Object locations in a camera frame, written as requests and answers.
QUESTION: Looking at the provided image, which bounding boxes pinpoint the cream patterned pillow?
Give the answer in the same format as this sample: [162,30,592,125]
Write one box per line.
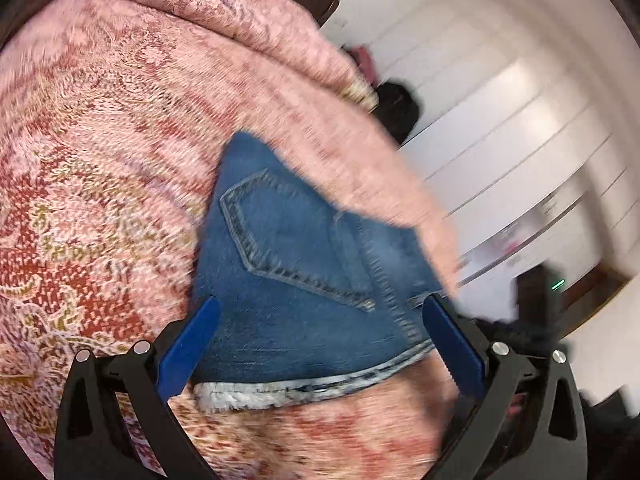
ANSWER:
[337,77,381,114]

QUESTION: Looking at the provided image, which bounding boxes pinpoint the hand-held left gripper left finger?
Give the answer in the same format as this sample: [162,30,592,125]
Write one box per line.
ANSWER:
[52,295,223,480]

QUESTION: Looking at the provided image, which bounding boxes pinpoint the black backpack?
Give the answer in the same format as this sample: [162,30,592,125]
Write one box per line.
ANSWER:
[374,79,424,146]

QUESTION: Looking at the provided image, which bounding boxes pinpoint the white wardrobe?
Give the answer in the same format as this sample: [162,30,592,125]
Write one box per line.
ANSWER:
[320,0,632,288]

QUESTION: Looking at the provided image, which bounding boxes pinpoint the pink floral quilt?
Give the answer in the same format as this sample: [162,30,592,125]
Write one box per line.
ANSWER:
[47,0,382,126]

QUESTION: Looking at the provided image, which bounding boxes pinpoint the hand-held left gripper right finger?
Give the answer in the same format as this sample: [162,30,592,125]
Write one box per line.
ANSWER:
[421,292,588,480]

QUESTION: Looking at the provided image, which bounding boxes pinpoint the blue denim pants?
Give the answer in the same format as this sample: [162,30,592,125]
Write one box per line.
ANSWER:
[192,130,452,414]

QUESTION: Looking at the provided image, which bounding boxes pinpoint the white open shelf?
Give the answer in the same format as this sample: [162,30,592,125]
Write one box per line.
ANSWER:
[452,194,609,292]

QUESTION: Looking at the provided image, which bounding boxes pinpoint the bed with pink floral sheet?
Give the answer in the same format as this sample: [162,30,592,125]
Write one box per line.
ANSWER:
[0,0,465,480]

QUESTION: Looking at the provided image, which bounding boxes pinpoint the pile of pink clothes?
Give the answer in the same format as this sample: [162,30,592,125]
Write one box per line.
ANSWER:
[342,45,381,84]

